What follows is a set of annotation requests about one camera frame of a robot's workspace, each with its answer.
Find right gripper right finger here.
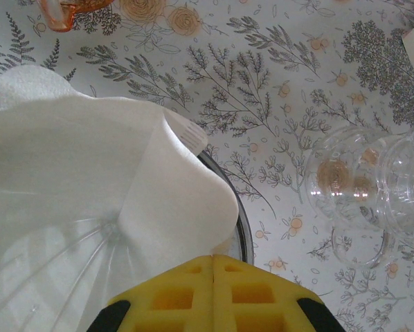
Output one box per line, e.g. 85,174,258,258
213,255,346,332

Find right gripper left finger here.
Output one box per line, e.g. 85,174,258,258
85,255,215,332

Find grey translucent handled dripper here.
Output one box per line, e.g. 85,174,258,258
0,151,253,332

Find clear glass carafe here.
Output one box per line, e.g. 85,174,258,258
303,120,414,273

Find white paper coffee filter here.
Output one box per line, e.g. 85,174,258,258
0,65,239,259

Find orange translucent cup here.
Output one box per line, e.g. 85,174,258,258
37,0,115,35

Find floral patterned tablecloth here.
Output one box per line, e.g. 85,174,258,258
0,0,414,332

